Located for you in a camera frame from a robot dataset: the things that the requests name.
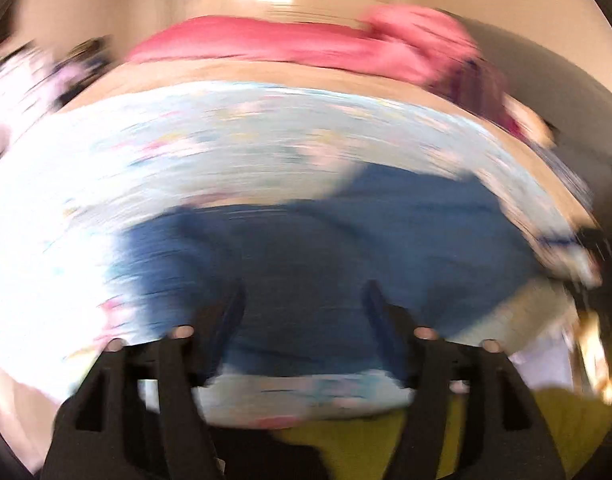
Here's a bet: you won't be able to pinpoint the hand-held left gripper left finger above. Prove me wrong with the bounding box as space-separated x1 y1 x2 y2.
38 280 247 480

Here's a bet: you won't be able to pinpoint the striped purple pillow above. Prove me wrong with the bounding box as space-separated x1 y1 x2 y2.
431 57 524 133

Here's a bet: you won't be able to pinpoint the pink duvet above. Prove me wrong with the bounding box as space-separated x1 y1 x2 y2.
123 4 521 136

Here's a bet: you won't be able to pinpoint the tan bed sheet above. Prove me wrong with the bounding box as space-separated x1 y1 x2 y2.
61 56 600 233

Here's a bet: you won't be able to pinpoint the light blue cartoon printed blanket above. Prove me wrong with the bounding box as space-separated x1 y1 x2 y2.
0 80 601 431

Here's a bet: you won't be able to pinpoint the person's yellow-green clothing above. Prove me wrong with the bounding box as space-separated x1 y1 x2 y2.
276 385 612 480

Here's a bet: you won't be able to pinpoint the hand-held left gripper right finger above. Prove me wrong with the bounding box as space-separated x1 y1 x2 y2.
361 280 569 480

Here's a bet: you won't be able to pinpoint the blue denim pants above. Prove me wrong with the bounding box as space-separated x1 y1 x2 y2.
113 162 541 378

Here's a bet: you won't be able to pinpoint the grey upholstered headboard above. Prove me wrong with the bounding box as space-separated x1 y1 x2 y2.
436 7 612 281

